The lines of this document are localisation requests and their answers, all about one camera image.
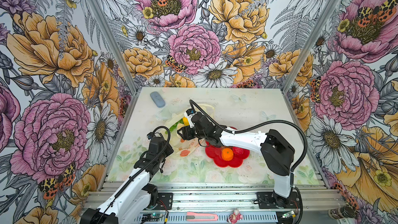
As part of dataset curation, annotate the cream printed plastic bag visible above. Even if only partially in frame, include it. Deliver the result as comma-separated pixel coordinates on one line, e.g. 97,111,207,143
165,106,208,157

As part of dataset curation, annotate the fake orange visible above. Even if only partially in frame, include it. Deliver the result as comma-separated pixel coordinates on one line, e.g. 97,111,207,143
221,147,234,161

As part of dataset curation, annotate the fake red apple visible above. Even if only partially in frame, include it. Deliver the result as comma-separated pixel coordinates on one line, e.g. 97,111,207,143
232,147,245,156

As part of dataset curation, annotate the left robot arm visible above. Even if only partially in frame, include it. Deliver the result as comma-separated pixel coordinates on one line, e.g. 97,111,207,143
80,136,173,224

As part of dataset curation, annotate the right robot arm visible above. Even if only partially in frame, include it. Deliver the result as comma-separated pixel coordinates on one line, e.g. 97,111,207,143
177,112,295,208

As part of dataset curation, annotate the fake yellow banana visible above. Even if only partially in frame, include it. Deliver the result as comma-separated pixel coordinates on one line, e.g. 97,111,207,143
182,117,190,126

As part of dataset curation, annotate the blue-grey eraser block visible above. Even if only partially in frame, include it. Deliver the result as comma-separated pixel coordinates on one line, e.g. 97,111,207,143
150,91,166,108

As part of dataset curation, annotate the green circuit board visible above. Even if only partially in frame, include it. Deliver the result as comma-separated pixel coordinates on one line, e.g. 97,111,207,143
141,213,166,224

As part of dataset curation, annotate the pink utility knife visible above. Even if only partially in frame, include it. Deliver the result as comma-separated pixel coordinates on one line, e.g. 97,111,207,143
186,212,219,222

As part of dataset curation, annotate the small pink figurine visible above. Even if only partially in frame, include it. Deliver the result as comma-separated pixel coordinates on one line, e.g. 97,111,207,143
227,208,243,224

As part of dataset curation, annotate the dark cylindrical can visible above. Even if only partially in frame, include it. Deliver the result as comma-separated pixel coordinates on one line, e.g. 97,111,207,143
328,205,356,220

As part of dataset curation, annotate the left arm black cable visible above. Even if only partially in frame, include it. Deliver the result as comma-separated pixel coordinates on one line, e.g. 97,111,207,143
96,125,172,218

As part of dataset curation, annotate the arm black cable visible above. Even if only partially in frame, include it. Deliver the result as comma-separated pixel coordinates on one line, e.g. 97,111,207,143
189,99,308,172
96,125,172,218

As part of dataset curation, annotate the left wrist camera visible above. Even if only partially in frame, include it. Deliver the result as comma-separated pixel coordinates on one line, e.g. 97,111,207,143
147,132,156,141

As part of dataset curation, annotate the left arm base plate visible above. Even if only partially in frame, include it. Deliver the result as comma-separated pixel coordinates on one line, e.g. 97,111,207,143
154,192,174,211

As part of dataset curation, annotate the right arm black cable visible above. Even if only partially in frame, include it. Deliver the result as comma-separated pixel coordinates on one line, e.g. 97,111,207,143
189,99,308,172

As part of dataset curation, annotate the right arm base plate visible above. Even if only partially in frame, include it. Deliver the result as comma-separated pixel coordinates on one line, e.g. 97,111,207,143
253,191,302,209

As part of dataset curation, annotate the aluminium frame rail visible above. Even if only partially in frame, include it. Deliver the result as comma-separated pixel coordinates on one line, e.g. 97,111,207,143
77,183,346,224

